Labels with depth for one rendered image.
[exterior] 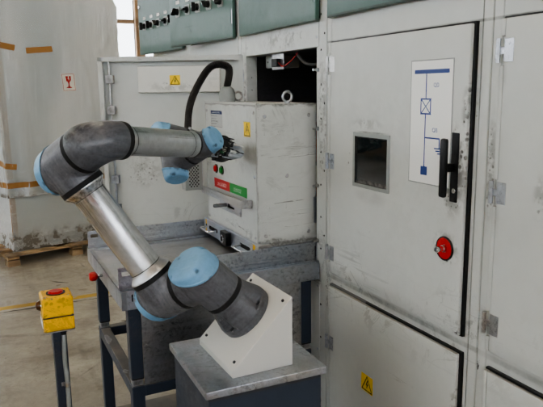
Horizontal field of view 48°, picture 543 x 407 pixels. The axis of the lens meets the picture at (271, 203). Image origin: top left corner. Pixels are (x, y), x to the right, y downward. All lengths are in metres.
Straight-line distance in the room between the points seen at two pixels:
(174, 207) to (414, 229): 1.38
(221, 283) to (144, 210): 1.31
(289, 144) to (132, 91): 0.92
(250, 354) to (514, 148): 0.77
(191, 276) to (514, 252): 0.73
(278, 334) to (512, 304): 0.55
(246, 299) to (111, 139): 0.51
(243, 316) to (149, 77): 1.41
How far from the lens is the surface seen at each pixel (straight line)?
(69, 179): 1.56
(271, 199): 2.06
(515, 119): 1.37
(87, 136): 1.50
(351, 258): 1.91
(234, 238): 2.23
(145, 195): 2.77
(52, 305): 1.76
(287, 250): 2.09
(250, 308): 1.56
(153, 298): 1.60
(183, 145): 1.69
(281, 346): 1.57
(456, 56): 1.50
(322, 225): 2.08
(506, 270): 1.43
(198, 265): 1.50
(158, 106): 2.71
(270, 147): 2.04
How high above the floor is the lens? 1.44
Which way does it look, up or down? 11 degrees down
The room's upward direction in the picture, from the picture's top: 1 degrees counter-clockwise
